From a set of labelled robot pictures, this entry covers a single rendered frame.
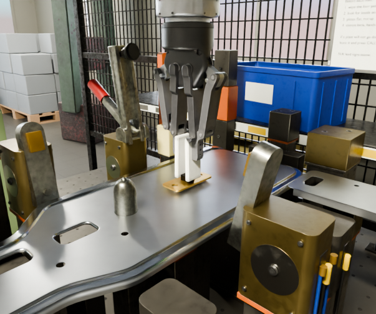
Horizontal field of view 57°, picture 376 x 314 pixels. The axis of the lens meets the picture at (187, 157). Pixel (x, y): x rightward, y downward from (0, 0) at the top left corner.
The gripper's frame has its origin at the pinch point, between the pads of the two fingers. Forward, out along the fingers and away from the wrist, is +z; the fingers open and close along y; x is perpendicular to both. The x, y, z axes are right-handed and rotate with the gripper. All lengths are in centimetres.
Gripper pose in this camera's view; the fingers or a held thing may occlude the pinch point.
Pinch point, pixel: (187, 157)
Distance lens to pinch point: 55.6
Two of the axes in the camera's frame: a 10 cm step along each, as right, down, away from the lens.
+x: 6.8, -2.4, 6.9
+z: 0.0, 9.4, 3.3
